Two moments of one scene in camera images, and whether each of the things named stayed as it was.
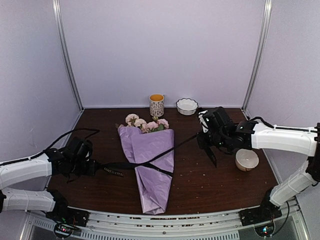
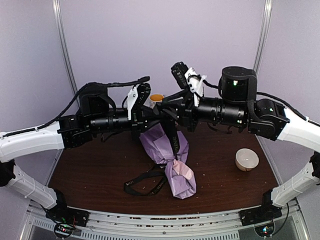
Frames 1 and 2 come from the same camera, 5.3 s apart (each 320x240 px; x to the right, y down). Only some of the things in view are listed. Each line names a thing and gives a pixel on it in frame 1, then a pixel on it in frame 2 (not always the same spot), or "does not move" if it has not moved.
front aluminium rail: (102, 226) does not move
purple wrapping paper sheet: (155, 184) -> (180, 179)
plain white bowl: (246, 160) does not move
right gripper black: (202, 142) -> (185, 106)
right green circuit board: (265, 230) does not move
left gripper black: (91, 170) -> (141, 117)
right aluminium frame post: (260, 53) does not move
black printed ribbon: (145, 163) -> (171, 129)
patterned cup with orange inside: (156, 104) does not move
